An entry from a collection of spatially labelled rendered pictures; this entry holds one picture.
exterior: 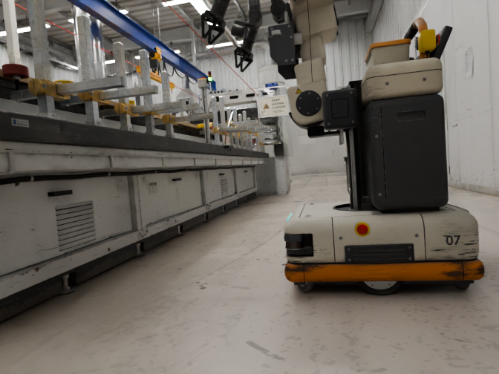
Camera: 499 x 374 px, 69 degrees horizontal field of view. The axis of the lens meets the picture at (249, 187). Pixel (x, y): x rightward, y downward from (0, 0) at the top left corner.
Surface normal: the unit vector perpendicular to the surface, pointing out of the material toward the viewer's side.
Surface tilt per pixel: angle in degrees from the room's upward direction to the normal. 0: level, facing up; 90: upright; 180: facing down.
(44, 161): 90
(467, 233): 90
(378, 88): 90
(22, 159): 90
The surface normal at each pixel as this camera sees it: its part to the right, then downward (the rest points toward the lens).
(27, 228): 0.97, -0.07
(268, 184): -0.20, 0.07
